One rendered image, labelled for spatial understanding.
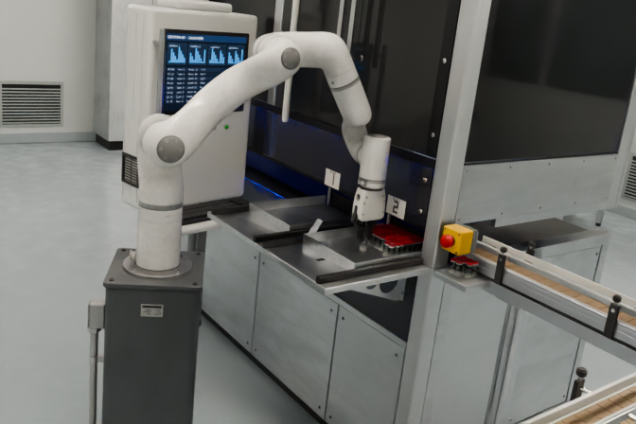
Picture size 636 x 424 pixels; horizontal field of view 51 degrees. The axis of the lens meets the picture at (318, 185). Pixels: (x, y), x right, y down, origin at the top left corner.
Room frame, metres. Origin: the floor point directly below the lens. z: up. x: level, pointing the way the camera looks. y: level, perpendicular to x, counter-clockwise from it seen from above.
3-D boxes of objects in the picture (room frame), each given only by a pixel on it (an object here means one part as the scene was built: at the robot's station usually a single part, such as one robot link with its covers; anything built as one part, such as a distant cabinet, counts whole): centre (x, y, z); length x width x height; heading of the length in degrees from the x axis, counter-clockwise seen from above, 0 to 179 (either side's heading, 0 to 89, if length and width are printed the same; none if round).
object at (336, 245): (2.01, -0.19, 0.90); 0.34 x 0.26 x 0.04; 128
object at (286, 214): (2.28, 0.02, 0.90); 0.34 x 0.26 x 0.04; 128
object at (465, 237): (1.89, -0.43, 0.99); 0.08 x 0.07 x 0.07; 128
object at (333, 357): (3.04, -0.14, 0.44); 2.06 x 1.00 x 0.88; 38
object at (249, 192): (2.75, 0.27, 0.73); 1.98 x 0.01 x 0.25; 38
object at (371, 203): (2.01, -0.16, 1.05); 0.10 x 0.08 x 0.11; 128
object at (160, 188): (1.78, 0.44, 1.16); 0.19 x 0.12 x 0.24; 24
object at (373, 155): (2.02, -0.16, 1.19); 0.09 x 0.08 x 0.13; 24
